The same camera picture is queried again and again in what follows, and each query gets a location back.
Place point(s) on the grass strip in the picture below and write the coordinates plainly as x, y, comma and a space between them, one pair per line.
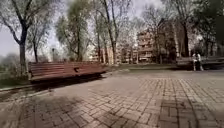
146, 66

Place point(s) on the orange apartment building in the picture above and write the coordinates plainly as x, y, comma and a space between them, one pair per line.
146, 46

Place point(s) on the brick paved ground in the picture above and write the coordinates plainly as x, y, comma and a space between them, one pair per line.
133, 100

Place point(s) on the brown wooden bench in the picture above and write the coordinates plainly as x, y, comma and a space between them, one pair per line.
63, 70

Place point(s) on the dark building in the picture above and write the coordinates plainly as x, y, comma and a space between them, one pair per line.
168, 36

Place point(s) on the person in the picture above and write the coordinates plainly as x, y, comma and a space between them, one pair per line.
197, 60

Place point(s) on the row of trees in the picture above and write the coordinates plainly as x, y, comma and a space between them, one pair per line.
22, 56

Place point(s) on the stone kerb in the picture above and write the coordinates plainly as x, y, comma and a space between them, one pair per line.
13, 88

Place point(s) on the grass patch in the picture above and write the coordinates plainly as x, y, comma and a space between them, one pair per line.
6, 80

